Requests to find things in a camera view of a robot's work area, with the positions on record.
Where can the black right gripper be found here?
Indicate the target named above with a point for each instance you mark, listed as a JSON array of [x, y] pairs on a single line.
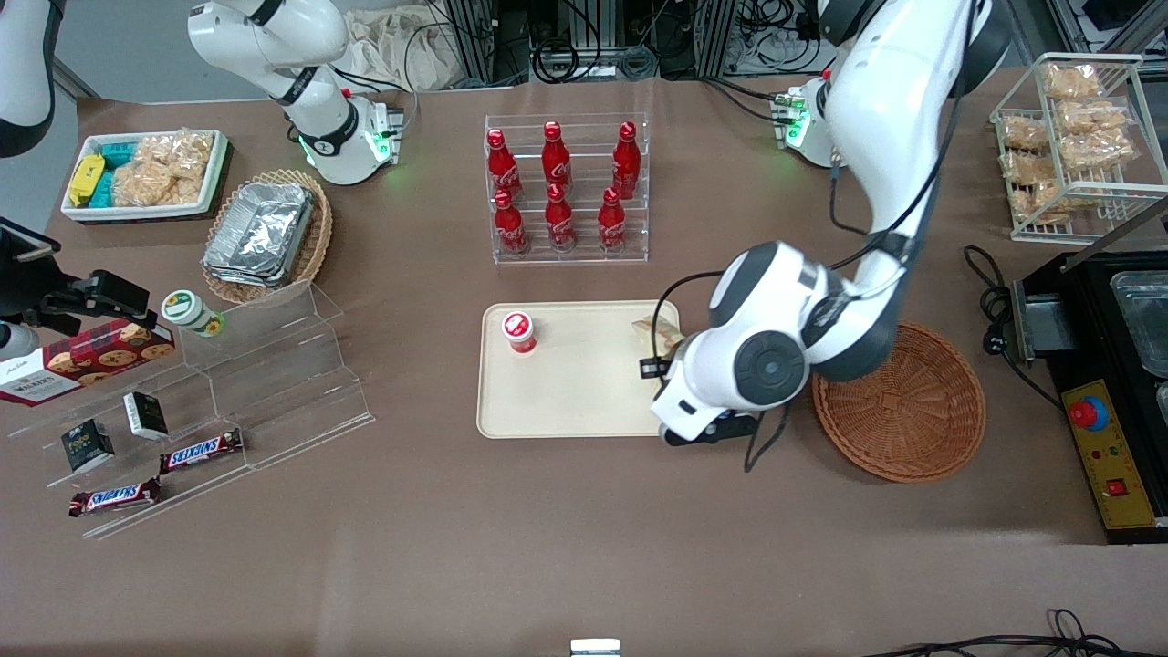
[[36, 287]]

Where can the triangular sandwich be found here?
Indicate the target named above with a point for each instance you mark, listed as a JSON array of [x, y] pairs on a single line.
[[664, 338]]

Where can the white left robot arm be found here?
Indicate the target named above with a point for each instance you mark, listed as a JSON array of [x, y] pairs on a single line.
[[894, 109]]

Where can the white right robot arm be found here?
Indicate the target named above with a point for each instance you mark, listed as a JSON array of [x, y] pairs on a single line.
[[319, 128]]

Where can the beige plastic tray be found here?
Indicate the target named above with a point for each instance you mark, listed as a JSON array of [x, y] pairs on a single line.
[[575, 383]]

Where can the light wicker basket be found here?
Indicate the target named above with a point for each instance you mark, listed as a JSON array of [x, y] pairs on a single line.
[[318, 242]]

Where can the brown wicker basket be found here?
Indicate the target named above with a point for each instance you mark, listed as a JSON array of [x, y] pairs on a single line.
[[912, 420]]

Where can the red tartan cookie box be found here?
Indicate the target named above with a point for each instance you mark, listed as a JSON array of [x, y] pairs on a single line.
[[91, 360]]

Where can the white cup with green lid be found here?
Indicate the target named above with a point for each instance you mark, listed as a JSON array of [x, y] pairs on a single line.
[[187, 310]]

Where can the white rectangular plastic bin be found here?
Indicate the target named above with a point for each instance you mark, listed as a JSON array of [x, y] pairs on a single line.
[[137, 212]]

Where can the small black carton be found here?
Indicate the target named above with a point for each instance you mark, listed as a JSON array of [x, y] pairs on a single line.
[[88, 445], [146, 415]]

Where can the teal snack packet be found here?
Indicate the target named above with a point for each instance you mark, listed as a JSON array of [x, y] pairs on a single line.
[[108, 187]]

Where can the yellow snack packet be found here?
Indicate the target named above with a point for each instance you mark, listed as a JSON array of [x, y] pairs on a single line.
[[86, 180]]

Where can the clear acrylic bottle rack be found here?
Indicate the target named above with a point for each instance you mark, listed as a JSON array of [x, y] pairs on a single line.
[[584, 258]]

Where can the red white yogurt cup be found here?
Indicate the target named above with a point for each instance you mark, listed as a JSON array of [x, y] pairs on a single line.
[[519, 331]]

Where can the red cola bottle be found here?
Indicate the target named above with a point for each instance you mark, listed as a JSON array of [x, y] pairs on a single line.
[[510, 228], [626, 164], [559, 224], [503, 169], [556, 160], [611, 226]]

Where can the clear bag of rice crackers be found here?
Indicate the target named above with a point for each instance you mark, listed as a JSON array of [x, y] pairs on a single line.
[[164, 169]]

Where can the Snickers chocolate bar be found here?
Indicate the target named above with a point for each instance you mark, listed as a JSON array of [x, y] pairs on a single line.
[[201, 452], [114, 497]]

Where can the stacked aluminium foil containers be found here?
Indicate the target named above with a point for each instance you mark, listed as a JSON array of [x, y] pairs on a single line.
[[260, 233]]

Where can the clear acrylic stepped shelf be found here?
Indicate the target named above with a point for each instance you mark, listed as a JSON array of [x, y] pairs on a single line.
[[283, 383]]

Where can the small white block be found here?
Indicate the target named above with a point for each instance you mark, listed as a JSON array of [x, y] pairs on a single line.
[[595, 648]]

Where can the beige cloth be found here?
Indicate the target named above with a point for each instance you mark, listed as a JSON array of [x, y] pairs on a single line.
[[401, 50]]

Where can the clear bag of fried snacks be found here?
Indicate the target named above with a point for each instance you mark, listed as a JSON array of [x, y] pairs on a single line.
[[1093, 117], [1045, 199], [1072, 82], [1029, 168], [1100, 151], [1024, 134]]

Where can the black machine with yellow panel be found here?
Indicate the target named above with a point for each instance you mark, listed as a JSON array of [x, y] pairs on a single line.
[[1086, 347]]

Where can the red emergency stop button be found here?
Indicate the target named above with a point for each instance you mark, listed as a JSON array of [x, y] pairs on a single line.
[[1088, 414]]

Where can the grey metal bar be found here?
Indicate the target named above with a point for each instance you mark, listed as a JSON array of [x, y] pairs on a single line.
[[1118, 235]]

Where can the steel pan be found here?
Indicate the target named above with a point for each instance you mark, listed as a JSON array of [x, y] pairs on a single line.
[[1145, 319]]

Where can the aluminium frame post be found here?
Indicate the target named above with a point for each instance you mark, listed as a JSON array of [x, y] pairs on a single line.
[[723, 36], [474, 41]]

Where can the grey metal bracket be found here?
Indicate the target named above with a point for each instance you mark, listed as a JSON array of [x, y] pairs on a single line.
[[1045, 324]]

